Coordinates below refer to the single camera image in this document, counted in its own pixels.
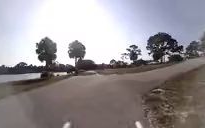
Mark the grass verge with bare patches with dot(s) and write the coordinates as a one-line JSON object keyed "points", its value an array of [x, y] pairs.
{"points": [[190, 96]]}

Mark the grass beside path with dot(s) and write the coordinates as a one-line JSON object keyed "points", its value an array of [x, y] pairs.
{"points": [[10, 89]]}

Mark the broad dark tree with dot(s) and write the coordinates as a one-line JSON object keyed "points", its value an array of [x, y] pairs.
{"points": [[161, 44]]}

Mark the pale water surface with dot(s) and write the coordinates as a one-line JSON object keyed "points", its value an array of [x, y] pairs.
{"points": [[10, 78]]}

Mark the dark bush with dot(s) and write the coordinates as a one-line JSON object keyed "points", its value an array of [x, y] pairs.
{"points": [[86, 64]]}

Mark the grey asphalt path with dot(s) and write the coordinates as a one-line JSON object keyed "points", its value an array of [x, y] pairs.
{"points": [[100, 96]]}

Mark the distant row of trees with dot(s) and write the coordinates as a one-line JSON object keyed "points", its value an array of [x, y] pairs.
{"points": [[20, 67]]}

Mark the small low bush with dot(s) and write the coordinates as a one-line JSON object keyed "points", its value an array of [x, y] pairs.
{"points": [[46, 75]]}

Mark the robot's own part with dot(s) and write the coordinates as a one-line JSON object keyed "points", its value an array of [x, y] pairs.
{"points": [[66, 125], [138, 124]]}

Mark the small sparse tree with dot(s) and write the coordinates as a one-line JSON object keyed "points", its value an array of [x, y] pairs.
{"points": [[134, 52]]}

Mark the grass bank beyond path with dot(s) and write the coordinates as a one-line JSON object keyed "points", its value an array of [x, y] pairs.
{"points": [[136, 68]]}

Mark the round-crowned tree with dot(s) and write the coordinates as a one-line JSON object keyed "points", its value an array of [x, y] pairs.
{"points": [[76, 49], [46, 49]]}

